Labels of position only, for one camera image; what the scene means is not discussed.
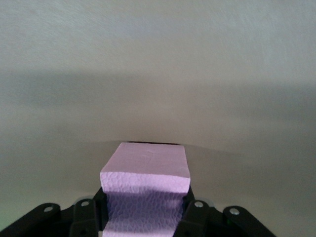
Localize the pink foam block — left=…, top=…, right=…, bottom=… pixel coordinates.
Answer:
left=100, top=142, right=191, bottom=237

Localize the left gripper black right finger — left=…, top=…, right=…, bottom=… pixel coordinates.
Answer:
left=174, top=187, right=275, bottom=237

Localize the brown table cover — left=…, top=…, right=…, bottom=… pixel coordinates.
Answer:
left=0, top=0, right=316, bottom=237

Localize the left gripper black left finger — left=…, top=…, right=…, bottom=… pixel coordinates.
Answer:
left=0, top=188, right=109, bottom=237

